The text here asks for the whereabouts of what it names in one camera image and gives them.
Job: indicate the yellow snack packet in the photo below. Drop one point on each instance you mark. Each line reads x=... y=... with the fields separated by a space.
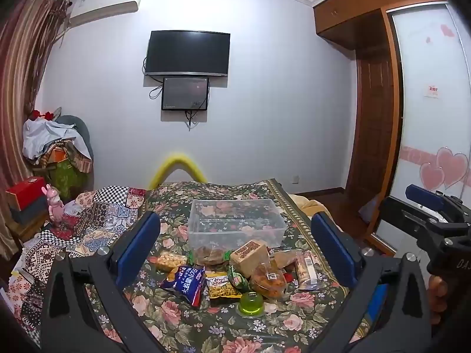
x=220 y=286

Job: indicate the yellow fleece blanket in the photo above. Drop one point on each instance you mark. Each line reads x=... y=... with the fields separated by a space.
x=312 y=206

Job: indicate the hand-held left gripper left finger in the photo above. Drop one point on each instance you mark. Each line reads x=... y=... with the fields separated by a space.
x=137 y=247

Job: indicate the pile of clothes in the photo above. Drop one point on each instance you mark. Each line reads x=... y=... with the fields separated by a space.
x=48 y=143

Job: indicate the patchwork quilt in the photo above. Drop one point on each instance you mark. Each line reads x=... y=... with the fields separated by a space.
x=92 y=213

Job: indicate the white wall outlet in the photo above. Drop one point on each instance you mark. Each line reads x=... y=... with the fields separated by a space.
x=295 y=179

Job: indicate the white air conditioner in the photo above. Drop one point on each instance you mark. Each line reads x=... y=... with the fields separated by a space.
x=105 y=5

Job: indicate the red and white wafer packet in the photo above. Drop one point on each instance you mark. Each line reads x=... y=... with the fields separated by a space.
x=307 y=270

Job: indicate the brown bread block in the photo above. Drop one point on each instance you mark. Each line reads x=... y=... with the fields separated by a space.
x=250 y=258

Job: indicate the red box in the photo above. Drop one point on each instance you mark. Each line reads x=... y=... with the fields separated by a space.
x=25 y=191

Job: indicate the wooden overhead cabinet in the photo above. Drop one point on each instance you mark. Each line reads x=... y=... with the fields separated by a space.
x=368 y=3

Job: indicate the pink plush toy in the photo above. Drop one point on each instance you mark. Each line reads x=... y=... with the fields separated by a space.
x=54 y=204

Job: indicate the clear bag of brown pastry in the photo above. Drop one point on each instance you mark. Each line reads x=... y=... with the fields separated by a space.
x=287 y=259

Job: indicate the green candy packet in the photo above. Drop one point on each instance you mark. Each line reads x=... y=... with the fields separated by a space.
x=237 y=277

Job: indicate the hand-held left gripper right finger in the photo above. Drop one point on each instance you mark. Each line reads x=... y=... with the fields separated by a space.
x=334 y=250

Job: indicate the blue snack packet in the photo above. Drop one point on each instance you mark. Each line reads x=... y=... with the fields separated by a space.
x=184 y=283

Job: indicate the black wall television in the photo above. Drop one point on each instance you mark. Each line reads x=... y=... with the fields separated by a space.
x=187 y=52

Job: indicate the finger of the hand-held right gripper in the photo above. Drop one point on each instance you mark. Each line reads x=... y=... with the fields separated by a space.
x=397 y=211
x=425 y=195

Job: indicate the grey box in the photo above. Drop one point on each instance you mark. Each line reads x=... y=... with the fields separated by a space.
x=31 y=211

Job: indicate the small black wall monitor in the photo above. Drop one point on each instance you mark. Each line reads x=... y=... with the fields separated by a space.
x=185 y=93

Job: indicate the grey chair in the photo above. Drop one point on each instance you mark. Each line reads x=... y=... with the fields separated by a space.
x=82 y=132

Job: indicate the person's right hand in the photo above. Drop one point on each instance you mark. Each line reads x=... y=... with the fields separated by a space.
x=438 y=298

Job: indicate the dark floral blanket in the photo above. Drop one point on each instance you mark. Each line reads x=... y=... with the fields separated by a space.
x=220 y=327

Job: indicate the green jelly cup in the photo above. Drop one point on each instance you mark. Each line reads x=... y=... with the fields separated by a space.
x=251 y=304

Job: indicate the white sliding door with hearts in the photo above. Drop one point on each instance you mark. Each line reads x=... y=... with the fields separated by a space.
x=430 y=136

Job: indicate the striped brown curtain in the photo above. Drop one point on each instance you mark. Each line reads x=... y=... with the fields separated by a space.
x=20 y=92

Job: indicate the bag of orange fried snacks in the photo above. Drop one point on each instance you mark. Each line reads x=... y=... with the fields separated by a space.
x=268 y=281

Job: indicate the yellow foam tube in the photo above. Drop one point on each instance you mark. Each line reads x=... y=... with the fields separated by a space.
x=176 y=160

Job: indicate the white plastic bag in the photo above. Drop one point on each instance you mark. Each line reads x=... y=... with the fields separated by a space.
x=369 y=209

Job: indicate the clear plastic container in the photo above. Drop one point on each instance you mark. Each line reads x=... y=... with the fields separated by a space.
x=235 y=224

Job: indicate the red and white paper sticker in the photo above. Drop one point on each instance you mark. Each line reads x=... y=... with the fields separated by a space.
x=432 y=91

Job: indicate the wooden door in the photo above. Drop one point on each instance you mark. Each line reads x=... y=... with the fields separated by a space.
x=375 y=117

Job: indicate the clear bag of brown buns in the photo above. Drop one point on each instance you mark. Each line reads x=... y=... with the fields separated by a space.
x=211 y=255

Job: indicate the orange peanut packet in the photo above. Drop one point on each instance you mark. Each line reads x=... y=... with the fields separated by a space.
x=168 y=260

